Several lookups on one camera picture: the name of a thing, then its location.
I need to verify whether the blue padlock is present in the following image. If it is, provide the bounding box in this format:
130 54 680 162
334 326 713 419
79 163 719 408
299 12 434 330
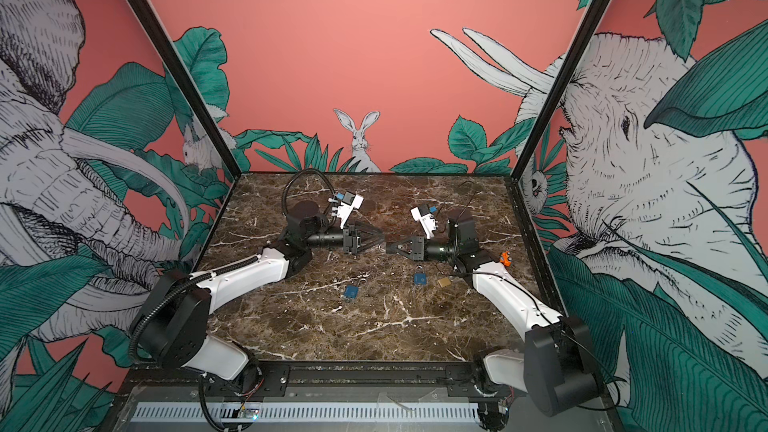
343 285 359 301
413 272 428 286

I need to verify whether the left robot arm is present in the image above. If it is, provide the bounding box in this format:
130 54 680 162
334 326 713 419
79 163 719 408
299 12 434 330
128 201 385 381

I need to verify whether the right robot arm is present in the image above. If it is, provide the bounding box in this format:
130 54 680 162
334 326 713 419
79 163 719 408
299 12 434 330
386 205 605 417

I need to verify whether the orange toy car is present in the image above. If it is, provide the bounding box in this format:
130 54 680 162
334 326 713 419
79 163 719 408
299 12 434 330
500 251 511 267

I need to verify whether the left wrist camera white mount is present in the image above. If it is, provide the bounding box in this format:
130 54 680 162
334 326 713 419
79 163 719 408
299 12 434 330
329 192 364 229

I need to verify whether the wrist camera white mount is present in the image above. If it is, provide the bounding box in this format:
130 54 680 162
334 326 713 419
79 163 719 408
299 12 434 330
329 192 364 229
410 204 437 239

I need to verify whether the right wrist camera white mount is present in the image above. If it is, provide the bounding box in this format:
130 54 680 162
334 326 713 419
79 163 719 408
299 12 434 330
410 204 437 239

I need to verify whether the white slotted cable duct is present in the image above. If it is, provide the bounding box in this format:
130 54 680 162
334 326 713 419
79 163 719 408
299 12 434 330
129 402 479 424

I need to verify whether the black mounting rail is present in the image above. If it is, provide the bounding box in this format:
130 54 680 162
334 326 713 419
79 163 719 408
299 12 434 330
119 361 607 400

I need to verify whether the right black frame post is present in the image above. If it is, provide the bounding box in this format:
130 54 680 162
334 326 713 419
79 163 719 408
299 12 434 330
511 0 611 180

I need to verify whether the black frame post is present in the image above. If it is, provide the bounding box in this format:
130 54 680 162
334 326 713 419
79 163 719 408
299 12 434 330
511 0 611 180
126 0 242 181

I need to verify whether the left black frame post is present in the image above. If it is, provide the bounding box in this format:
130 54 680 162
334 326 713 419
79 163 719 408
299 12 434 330
126 0 242 181

